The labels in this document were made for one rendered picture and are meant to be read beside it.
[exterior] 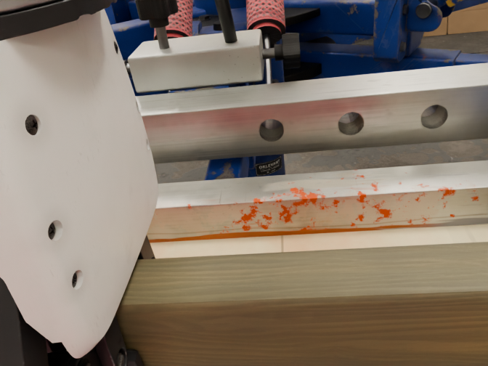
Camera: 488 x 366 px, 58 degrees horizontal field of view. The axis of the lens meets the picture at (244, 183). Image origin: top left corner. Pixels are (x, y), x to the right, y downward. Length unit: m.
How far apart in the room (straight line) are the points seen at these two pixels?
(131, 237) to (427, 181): 0.25
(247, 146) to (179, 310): 0.24
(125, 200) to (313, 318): 0.08
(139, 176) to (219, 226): 0.18
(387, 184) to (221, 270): 0.20
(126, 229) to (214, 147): 0.24
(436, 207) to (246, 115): 0.17
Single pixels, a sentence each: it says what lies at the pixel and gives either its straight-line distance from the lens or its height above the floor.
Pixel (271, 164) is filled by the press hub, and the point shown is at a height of 0.65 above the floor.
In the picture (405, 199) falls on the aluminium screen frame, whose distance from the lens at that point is 0.35.
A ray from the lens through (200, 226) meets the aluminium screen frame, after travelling 0.36.
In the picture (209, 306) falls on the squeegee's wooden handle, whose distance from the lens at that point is 0.18.
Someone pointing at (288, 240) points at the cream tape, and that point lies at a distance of 0.36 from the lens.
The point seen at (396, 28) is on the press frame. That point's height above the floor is 0.99.
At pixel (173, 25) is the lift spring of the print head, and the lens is 0.60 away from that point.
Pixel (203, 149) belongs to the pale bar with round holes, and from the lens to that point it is 0.40.
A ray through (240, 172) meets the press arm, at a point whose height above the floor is 0.91.
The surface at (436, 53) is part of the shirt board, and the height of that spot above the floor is 0.93.
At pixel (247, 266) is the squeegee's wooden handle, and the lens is 0.18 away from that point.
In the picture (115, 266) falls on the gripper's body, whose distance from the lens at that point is 0.16.
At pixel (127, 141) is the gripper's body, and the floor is 1.12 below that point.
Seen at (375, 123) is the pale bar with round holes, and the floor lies 1.02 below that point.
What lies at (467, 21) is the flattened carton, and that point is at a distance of 4.52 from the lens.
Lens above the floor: 1.18
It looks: 32 degrees down
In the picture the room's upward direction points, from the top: 8 degrees counter-clockwise
